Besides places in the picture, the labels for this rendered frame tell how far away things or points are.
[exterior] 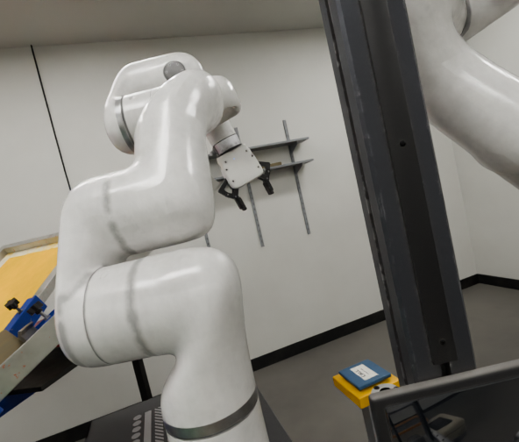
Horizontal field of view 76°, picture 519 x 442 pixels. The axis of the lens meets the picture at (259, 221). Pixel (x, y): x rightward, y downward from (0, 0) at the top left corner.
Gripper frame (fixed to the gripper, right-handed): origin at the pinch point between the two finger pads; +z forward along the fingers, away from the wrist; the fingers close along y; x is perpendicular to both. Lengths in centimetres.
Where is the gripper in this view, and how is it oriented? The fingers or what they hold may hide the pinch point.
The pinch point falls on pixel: (256, 199)
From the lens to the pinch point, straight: 93.9
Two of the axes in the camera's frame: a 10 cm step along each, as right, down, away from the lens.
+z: 4.8, 8.6, 1.4
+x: -3.0, 0.1, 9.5
